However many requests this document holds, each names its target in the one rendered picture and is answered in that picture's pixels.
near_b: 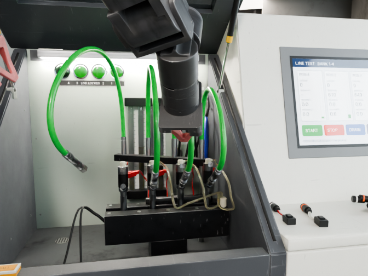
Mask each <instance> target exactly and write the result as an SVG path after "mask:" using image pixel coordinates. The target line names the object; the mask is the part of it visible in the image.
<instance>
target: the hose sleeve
mask: <svg viewBox="0 0 368 276"><path fill-rule="evenodd" d="M67 151H68V150H67ZM62 156H63V155H62ZM63 157H64V158H65V159H66V160H67V161H69V162H70V163H71V164H73V165H74V166H75V167H76V168H77V169H79V170H82V169H83V168H84V164H83V163H82V162H81V161H80V160H78V159H77V158H76V157H75V156H74V155H73V154H72V153H71V152H69V151H68V153H67V154H66V155H65V156H63Z"/></svg>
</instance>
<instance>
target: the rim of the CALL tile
mask: <svg viewBox="0 0 368 276"><path fill-rule="evenodd" d="M16 264H18V265H17V267H16V268H15V269H14V270H13V271H1V272H0V275H1V274H13V273H16V272H17V271H18V269H19V268H20V266H21V263H14V264H2V265H0V266H3V265H16Z"/></svg>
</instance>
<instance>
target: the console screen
mask: <svg viewBox="0 0 368 276"><path fill-rule="evenodd" d="M279 50H280V63H281V76H282V84H283V97H284V110H285V123H286V135H287V148H288V155H289V159H297V158H328V157H360V156H368V50H367V49H335V48H304V47H279Z"/></svg>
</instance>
